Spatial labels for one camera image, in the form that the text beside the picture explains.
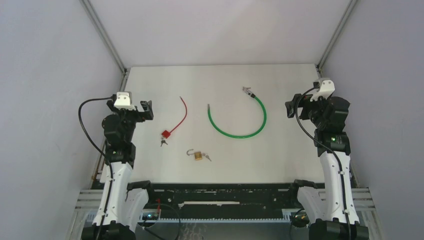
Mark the green cable lock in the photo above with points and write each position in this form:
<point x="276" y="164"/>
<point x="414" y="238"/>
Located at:
<point x="245" y="136"/>

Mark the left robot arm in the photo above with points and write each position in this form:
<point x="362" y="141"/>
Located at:
<point x="122" y="201"/>

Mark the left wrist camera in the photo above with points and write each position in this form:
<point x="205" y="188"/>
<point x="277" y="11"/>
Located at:
<point x="123" y="101"/>

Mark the brass padlock keys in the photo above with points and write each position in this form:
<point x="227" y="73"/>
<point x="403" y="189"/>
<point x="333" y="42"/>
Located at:
<point x="205" y="155"/>

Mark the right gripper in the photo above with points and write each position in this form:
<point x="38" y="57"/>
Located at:
<point x="305" y="103"/>

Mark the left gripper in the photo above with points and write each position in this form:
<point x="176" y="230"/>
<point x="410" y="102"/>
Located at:
<point x="141" y="116"/>

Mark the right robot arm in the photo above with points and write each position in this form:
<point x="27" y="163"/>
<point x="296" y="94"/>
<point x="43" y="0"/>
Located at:
<point x="335" y="217"/>

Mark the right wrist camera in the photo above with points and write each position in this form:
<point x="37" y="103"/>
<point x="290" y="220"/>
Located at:
<point x="324" y="88"/>

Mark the brass padlock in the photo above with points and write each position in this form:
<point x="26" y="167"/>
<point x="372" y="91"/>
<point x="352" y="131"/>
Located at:
<point x="198" y="155"/>

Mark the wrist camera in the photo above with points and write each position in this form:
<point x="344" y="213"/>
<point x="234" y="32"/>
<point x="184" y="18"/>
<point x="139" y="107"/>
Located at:
<point x="324" y="88"/>
<point x="123" y="101"/>

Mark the green lock keys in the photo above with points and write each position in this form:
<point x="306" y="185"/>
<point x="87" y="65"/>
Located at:
<point x="247" y="90"/>

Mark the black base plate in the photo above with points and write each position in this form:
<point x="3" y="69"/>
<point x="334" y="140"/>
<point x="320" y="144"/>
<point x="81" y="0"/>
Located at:
<point x="221" y="202"/>

